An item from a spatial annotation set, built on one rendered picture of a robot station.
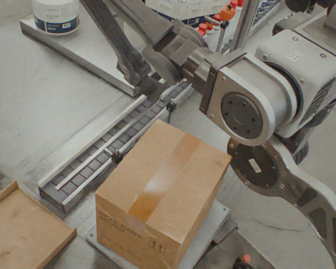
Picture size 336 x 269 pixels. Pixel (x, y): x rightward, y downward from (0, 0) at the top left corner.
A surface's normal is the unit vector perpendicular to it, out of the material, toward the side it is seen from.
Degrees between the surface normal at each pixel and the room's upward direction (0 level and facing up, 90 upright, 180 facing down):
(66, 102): 0
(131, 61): 75
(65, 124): 0
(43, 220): 0
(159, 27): 29
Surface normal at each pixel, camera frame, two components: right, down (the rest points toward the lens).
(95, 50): 0.11, -0.65
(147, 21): -0.02, -0.22
